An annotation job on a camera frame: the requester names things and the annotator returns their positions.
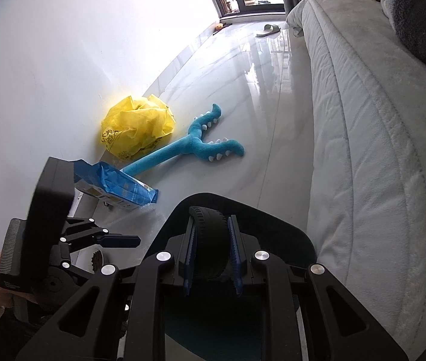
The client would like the brown ridged round piece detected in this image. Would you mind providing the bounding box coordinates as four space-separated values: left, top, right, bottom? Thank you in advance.
90 250 104 273

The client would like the blue snack packet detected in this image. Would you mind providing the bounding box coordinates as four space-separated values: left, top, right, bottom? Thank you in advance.
71 160 160 211

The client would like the blue forked plush toy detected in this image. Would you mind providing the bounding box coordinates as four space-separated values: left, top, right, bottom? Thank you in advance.
120 103 245 177

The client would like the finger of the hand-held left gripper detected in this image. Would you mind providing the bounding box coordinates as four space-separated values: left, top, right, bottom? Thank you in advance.
62 262 96 285
60 216 141 249

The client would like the dark grey fleece blanket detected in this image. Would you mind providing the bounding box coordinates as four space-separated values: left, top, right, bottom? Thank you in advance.
380 0 426 94

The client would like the dark teal trash bin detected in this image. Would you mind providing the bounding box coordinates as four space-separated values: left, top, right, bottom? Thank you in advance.
123 193 318 361

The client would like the green slipper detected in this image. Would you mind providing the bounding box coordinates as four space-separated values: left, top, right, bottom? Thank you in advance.
256 23 281 37

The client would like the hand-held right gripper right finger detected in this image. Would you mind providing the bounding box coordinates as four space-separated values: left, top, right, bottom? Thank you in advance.
228 215 409 361

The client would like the small black rubber tyre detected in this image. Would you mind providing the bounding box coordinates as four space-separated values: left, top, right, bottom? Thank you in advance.
189 205 236 282

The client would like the crumpled yellow plastic bag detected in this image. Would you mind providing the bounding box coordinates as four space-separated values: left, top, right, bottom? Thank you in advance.
98 96 176 159

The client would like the light grey quilted mattress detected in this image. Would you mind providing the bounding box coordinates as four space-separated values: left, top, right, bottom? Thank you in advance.
286 0 426 354

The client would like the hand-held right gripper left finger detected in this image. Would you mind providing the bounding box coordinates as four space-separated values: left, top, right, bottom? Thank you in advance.
15 215 199 361

